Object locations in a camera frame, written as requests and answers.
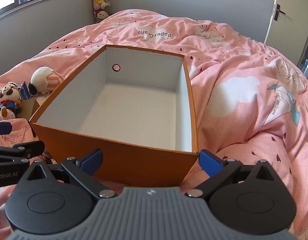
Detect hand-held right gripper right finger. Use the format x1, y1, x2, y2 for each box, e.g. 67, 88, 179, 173
185, 149, 284, 200

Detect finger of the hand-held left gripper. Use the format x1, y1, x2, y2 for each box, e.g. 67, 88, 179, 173
0, 141, 45, 161
0, 122, 13, 136

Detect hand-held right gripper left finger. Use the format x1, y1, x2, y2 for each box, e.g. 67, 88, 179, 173
20, 149, 118, 200

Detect pink fabric pouch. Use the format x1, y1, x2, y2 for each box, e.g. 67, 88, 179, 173
0, 118, 38, 147

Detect orange cardboard box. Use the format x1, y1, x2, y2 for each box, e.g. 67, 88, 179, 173
29, 44, 199, 187

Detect brown and white plush toy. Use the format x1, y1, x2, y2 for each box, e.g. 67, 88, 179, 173
0, 82, 23, 120

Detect grey-brown cardboard box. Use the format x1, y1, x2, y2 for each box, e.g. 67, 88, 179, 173
15, 98, 41, 119

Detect white plush toy striped pants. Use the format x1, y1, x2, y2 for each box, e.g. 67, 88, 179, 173
28, 66, 65, 95

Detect blue paper tag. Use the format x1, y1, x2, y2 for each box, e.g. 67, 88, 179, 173
19, 81, 32, 100

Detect pink printed blanket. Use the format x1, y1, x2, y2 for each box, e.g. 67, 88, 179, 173
0, 9, 308, 240

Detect white door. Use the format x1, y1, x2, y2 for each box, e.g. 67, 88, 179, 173
264, 0, 308, 65

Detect black door handle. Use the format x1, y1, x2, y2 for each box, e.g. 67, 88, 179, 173
274, 4, 286, 22

